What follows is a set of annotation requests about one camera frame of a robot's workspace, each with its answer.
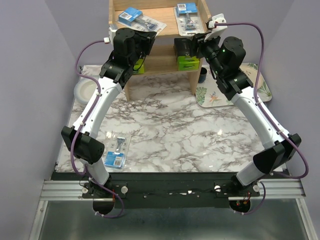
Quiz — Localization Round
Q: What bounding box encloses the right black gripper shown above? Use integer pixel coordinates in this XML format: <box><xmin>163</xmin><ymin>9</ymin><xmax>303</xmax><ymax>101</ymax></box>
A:
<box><xmin>185</xmin><ymin>30</ymin><xmax>225</xmax><ymax>77</ymax></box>

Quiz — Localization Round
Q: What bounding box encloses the blue razor blister pack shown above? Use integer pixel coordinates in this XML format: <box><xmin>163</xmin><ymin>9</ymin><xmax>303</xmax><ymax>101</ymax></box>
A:
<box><xmin>104</xmin><ymin>133</ymin><xmax>131</xmax><ymax>171</ymax></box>
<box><xmin>117</xmin><ymin>7</ymin><xmax>167</xmax><ymax>35</ymax></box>
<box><xmin>173</xmin><ymin>2</ymin><xmax>204</xmax><ymax>37</ymax></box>

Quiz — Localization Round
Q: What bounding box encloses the black green razor box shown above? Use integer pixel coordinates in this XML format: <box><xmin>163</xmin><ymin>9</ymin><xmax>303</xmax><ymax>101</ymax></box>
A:
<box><xmin>173</xmin><ymin>38</ymin><xmax>200</xmax><ymax>71</ymax></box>
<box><xmin>133</xmin><ymin>58</ymin><xmax>145</xmax><ymax>75</ymax></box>

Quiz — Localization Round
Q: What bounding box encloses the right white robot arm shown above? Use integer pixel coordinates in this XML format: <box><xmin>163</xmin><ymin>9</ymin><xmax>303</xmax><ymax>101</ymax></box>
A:
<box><xmin>191</xmin><ymin>33</ymin><xmax>302</xmax><ymax>196</ymax></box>

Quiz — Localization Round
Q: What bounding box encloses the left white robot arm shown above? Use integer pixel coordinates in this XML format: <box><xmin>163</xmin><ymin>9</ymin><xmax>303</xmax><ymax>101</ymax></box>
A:
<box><xmin>61</xmin><ymin>27</ymin><xmax>157</xmax><ymax>198</ymax></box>

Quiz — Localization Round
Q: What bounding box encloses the wooden two-tier shelf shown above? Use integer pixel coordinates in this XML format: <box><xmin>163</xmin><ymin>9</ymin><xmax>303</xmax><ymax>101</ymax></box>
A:
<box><xmin>108</xmin><ymin>0</ymin><xmax>211</xmax><ymax>95</ymax></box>

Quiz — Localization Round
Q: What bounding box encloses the dark blue cup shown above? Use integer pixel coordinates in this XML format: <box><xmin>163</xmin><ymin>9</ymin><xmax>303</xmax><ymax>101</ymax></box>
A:
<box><xmin>198</xmin><ymin>67</ymin><xmax>208</xmax><ymax>84</ymax></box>

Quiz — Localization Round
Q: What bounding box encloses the floral serving tray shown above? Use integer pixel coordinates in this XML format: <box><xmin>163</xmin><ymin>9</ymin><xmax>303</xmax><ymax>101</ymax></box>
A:
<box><xmin>195</xmin><ymin>64</ymin><xmax>272</xmax><ymax>108</ymax></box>

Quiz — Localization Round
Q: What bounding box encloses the pink white plate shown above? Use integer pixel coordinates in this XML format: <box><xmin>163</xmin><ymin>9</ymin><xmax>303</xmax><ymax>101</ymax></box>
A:
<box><xmin>240</xmin><ymin>63</ymin><xmax>264</xmax><ymax>89</ymax></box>

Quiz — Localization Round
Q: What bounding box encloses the white blue-rimmed bowl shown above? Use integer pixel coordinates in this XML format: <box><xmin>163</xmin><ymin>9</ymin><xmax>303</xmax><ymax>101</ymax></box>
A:
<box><xmin>73</xmin><ymin>77</ymin><xmax>97</xmax><ymax>105</ymax></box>

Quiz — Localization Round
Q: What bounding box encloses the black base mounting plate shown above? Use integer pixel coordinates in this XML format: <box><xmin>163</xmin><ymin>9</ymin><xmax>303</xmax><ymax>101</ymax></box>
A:
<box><xmin>51</xmin><ymin>171</ymin><xmax>292</xmax><ymax>210</ymax></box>

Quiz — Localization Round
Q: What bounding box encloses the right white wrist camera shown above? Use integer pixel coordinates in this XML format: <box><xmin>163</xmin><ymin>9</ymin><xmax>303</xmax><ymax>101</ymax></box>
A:
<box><xmin>204</xmin><ymin>13</ymin><xmax>228</xmax><ymax>42</ymax></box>

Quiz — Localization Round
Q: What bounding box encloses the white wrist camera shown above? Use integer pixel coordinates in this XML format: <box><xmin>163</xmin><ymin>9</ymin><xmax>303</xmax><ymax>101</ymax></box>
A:
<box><xmin>103</xmin><ymin>24</ymin><xmax>118</xmax><ymax>44</ymax></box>
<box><xmin>204</xmin><ymin>13</ymin><xmax>228</xmax><ymax>42</ymax></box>

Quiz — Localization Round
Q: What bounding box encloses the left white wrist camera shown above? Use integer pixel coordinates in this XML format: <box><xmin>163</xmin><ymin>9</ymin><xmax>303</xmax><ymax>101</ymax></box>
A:
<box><xmin>103</xmin><ymin>24</ymin><xmax>118</xmax><ymax>44</ymax></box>

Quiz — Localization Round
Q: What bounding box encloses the aluminium rail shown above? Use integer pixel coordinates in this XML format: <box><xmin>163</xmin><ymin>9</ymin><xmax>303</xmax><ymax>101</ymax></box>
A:
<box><xmin>40</xmin><ymin>179</ymin><xmax>306</xmax><ymax>201</ymax></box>

